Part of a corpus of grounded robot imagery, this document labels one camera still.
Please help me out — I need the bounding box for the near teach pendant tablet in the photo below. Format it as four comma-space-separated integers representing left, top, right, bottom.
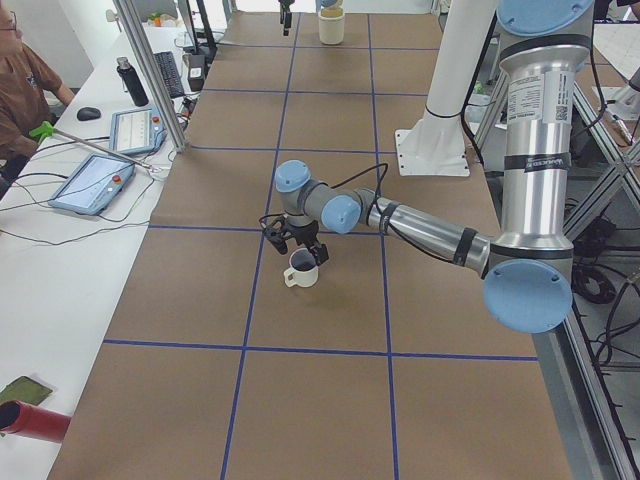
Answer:
47, 154, 135, 216

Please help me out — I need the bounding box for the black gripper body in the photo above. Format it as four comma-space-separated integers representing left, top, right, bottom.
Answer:
286, 215, 319, 249

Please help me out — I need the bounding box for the green rectangular pad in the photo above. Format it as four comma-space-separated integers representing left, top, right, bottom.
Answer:
0, 376, 53, 405

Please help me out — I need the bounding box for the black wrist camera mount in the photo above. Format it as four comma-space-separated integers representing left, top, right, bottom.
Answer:
262, 215, 288, 254

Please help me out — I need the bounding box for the black keyboard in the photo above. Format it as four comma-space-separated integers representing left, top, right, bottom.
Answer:
154, 51, 185, 98

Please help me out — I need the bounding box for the beige cylindrical container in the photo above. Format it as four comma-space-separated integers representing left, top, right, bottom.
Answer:
318, 10, 345, 45

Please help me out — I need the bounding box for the metal rod green tip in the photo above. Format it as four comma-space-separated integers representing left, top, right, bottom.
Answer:
29, 121, 167, 174

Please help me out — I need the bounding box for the grey aluminium frame post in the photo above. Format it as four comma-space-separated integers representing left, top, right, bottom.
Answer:
113, 0, 187, 153

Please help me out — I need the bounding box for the man in brown shirt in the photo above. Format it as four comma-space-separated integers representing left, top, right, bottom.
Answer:
1, 8, 74, 193

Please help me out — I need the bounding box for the white desk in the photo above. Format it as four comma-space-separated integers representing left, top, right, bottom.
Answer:
0, 24, 211, 480

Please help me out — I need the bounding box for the black computer mouse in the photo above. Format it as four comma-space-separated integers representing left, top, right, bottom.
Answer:
76, 107, 102, 122

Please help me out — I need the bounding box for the white mug with handle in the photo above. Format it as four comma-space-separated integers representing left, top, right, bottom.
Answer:
283, 248, 319, 288

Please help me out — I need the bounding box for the black water bottle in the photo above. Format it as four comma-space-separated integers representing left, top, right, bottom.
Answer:
116, 56, 149, 107

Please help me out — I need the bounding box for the red cylinder tube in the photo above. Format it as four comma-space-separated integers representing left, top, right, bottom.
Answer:
1, 400, 71, 443

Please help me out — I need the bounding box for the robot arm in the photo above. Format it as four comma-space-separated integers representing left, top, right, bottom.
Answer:
262, 1, 594, 333

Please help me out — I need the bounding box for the teach pendant tablet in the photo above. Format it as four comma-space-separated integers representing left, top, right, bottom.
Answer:
109, 106, 167, 155
47, 154, 135, 216

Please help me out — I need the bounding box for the white metal stand base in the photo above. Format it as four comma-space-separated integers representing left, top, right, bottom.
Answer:
395, 0, 497, 177

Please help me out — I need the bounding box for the far teach pendant tablet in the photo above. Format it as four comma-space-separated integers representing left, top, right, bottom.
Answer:
109, 106, 167, 155

